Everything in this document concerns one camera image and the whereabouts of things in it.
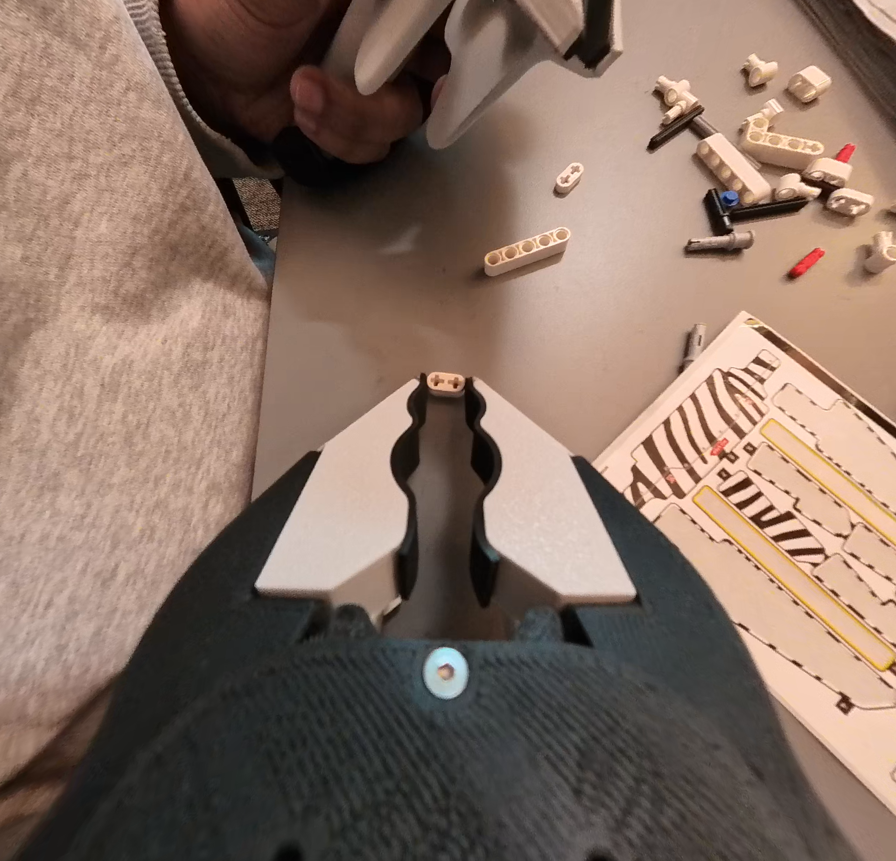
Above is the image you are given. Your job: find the person's grey sweatshirt torso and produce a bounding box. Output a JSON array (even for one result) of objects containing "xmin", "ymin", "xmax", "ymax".
[{"xmin": 0, "ymin": 0, "xmax": 275, "ymax": 788}]

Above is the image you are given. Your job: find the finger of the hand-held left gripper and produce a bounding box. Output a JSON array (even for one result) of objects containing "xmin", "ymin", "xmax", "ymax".
[{"xmin": 486, "ymin": 0, "xmax": 625, "ymax": 79}]

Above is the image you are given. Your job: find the pile of lego pieces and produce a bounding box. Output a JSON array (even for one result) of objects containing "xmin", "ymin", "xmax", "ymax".
[{"xmin": 646, "ymin": 51, "xmax": 896, "ymax": 282}]

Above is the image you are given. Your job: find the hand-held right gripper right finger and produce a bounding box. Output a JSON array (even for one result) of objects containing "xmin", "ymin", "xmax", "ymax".
[{"xmin": 464, "ymin": 377, "xmax": 639, "ymax": 634}]

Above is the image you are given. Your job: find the person's left forearm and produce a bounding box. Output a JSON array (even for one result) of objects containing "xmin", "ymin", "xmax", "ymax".
[{"xmin": 112, "ymin": 0, "xmax": 284, "ymax": 179}]

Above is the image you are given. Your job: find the zebra striped sticker sheet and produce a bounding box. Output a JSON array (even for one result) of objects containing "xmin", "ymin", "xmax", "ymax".
[{"xmin": 591, "ymin": 309, "xmax": 896, "ymax": 800}]

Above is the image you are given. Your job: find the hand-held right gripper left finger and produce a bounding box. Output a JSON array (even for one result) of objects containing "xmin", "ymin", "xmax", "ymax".
[{"xmin": 254, "ymin": 374, "xmax": 429, "ymax": 627}]

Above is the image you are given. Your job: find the white five-hole lego beam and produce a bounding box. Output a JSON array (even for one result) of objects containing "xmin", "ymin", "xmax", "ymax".
[{"xmin": 482, "ymin": 225, "xmax": 572, "ymax": 278}]

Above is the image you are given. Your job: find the grey lego pin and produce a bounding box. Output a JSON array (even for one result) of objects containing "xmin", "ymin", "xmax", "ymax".
[{"xmin": 675, "ymin": 322, "xmax": 708, "ymax": 375}]

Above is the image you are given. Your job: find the person's left hand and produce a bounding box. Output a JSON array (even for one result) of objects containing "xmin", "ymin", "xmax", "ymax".
[{"xmin": 162, "ymin": 0, "xmax": 450, "ymax": 165}]

